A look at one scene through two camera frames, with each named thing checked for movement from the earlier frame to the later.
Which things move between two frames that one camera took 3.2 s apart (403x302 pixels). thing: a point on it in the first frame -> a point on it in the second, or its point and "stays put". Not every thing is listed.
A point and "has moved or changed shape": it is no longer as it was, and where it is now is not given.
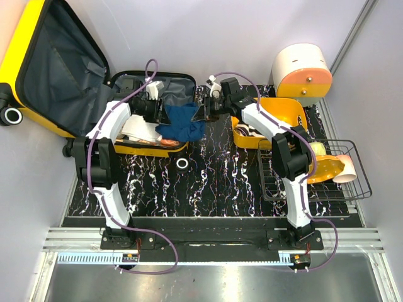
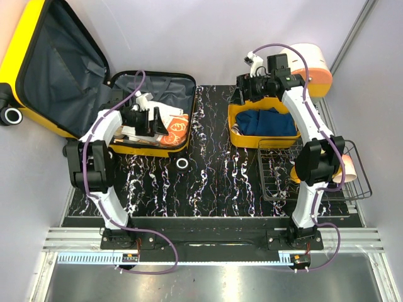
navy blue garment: [182, 128] has moved or changed shape
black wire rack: [272, 185] stays put
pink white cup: [348, 173] stays put
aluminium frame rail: [89, 240] stays put
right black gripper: [205, 109] -> [244, 82]
